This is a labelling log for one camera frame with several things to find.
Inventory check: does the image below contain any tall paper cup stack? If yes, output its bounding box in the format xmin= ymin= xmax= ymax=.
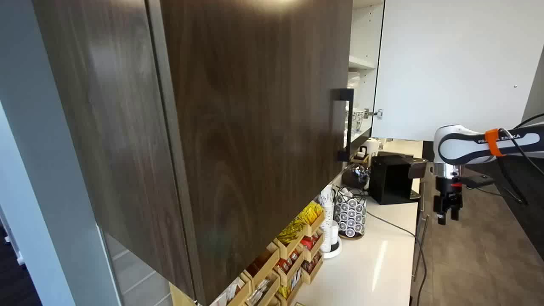
xmin=319 ymin=186 xmax=337 ymax=247

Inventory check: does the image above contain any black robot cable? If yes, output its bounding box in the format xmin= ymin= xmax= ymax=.
xmin=492 ymin=113 xmax=544 ymax=208

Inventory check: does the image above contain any dark wood upper cabinet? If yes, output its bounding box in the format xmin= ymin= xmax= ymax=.
xmin=31 ymin=0 xmax=354 ymax=305

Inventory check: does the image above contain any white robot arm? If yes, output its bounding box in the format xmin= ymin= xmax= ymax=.
xmin=434 ymin=123 xmax=544 ymax=225

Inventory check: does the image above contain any black coffee machine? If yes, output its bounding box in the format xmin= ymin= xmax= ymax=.
xmin=370 ymin=152 xmax=427 ymax=205

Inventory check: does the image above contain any open white cabinet door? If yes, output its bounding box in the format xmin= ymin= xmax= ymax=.
xmin=373 ymin=0 xmax=544 ymax=142

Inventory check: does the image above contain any black cabinet door handle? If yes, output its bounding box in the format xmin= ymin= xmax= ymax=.
xmin=334 ymin=89 xmax=354 ymax=162

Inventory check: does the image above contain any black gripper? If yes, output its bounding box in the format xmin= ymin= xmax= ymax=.
xmin=434 ymin=178 xmax=463 ymax=227

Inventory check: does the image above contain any black power cable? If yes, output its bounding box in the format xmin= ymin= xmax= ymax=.
xmin=364 ymin=208 xmax=419 ymax=239

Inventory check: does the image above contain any white round cup tray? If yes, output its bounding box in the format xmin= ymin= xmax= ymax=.
xmin=322 ymin=240 xmax=342 ymax=261

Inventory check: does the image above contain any wooden tea organizer rack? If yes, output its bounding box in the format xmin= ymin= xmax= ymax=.
xmin=210 ymin=201 xmax=325 ymax=306

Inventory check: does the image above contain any wire coffee pod carousel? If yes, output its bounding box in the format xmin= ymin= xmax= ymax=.
xmin=336 ymin=189 xmax=368 ymax=239

